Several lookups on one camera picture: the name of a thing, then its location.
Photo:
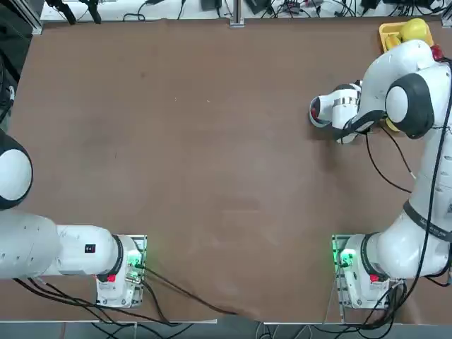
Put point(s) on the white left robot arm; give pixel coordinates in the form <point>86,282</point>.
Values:
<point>28,247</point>

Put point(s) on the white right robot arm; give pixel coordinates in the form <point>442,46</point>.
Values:
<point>399,70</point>

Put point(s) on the red strawberry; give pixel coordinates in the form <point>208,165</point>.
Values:
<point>313,112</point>

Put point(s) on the blue bowl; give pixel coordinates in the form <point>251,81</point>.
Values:
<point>319,121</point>

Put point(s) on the yellow bowl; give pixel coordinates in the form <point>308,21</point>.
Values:
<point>391,125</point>

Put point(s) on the black power adapter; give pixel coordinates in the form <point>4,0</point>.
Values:
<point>211,4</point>
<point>257,6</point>

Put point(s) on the yellow banana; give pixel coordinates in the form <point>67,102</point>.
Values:
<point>391,41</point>

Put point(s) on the yellow tray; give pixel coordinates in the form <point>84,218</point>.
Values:
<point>386,29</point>

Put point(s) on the yellow-green apple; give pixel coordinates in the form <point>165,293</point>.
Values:
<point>415,30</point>

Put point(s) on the red dragon fruit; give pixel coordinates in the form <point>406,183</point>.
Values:
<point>438,53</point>

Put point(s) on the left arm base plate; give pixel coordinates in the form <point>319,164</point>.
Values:
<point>143,243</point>

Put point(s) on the aluminium post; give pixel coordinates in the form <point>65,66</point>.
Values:
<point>237,14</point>

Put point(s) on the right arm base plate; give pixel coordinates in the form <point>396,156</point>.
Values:
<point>336,296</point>

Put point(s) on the aluminium frame rail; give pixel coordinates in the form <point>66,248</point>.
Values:
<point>33,21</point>

